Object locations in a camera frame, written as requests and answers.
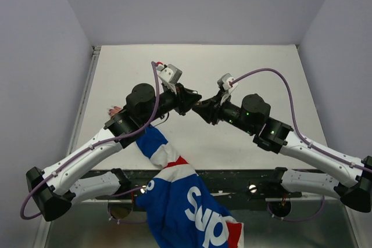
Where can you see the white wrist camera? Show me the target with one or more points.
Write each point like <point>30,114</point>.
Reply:
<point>169,75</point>
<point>226,87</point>

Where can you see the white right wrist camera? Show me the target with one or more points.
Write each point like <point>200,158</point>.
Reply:
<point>226,87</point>

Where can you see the mannequin hand painted nails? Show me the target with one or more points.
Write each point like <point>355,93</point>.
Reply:
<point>112,111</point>

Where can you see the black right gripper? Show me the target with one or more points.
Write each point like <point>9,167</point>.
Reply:
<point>211,108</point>

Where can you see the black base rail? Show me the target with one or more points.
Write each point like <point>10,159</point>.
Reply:
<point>230,187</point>

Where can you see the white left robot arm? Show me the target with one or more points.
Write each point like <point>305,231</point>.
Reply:
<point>56,188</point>

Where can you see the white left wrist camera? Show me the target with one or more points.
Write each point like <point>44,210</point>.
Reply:
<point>169,75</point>

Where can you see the blue white red sleeve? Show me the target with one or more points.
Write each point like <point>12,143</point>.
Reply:
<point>179,208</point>

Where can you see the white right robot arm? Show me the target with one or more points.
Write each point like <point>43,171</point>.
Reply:
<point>343,177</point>

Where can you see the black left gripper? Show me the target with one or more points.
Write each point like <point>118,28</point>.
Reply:
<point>183,103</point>

